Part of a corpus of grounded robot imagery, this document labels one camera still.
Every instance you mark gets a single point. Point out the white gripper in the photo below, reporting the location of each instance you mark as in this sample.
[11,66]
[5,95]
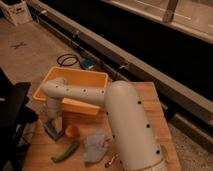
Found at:
[54,111]

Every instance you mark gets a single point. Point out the blue sponge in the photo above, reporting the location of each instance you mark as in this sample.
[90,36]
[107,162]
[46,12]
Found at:
[52,132]

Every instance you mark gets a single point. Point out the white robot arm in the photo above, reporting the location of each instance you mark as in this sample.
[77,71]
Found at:
[137,146]

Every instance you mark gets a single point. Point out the yellow plastic tray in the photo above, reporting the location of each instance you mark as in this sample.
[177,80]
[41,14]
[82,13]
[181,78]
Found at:
[78,77]

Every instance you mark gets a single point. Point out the peach fruit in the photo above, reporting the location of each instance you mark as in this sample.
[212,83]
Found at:
[72,131]

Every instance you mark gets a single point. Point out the green chili pepper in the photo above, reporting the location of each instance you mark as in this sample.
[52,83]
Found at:
[70,151]

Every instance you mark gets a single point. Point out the black chair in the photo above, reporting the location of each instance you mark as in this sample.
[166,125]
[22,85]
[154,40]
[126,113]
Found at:
[14,115]

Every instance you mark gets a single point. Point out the grey blue cloth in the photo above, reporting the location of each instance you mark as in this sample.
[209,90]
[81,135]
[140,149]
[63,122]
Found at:
[96,146]

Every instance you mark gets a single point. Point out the green leaf vegetable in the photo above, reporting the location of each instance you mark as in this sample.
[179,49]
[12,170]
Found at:
[164,152]

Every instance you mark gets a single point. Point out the white cardboard box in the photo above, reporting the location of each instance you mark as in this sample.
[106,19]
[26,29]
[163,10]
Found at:
[17,14]

